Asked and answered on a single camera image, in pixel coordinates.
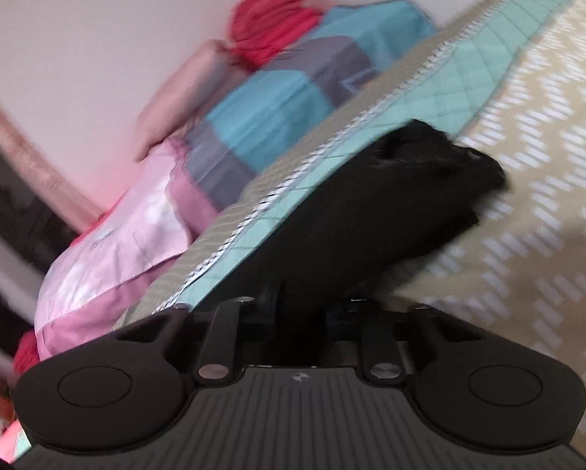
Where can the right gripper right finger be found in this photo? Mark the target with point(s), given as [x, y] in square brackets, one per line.
[377, 333]

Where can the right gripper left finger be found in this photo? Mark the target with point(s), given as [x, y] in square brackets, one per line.
[214, 363]

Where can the black pants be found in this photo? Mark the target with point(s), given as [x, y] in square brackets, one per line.
[404, 196]

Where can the pink floral pillow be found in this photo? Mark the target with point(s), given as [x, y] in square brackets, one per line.
[109, 268]

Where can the red cloth pile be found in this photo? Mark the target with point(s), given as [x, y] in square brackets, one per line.
[26, 356]

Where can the pink bed sheet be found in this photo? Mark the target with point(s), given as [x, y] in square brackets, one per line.
[13, 442]

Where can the dark window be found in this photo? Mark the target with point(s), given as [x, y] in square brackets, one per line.
[27, 224]

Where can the pink satin curtain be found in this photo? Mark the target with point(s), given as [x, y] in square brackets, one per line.
[45, 181]

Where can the peach bolster pillow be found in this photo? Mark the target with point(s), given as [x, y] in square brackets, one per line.
[184, 99]

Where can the teal grey striped pillow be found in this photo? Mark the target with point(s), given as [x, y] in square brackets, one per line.
[298, 89]

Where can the red folded blanket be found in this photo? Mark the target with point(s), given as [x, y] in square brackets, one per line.
[259, 30]

